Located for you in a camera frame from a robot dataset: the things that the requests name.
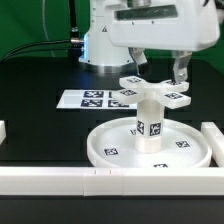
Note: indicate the white cross-shaped table base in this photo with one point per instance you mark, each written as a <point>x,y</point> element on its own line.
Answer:
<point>167,93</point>

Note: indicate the white left fence bar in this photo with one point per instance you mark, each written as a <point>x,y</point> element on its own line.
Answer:
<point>2,131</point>

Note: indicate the white marker sheet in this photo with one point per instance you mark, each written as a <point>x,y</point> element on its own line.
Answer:
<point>90,99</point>

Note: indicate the white round table top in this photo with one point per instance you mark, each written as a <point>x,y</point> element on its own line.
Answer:
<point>114,144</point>

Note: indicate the white fence bar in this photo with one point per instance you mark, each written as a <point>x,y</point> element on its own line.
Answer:
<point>2,131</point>
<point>73,181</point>
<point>215,139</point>

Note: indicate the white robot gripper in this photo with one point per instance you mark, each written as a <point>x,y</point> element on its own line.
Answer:
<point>190,25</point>

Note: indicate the white front fence bar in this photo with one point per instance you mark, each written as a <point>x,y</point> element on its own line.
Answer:
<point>73,181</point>

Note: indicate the white right fence bar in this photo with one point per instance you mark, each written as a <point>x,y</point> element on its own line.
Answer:
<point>215,139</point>

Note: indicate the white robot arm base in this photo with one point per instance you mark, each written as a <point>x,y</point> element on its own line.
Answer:
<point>98,53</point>

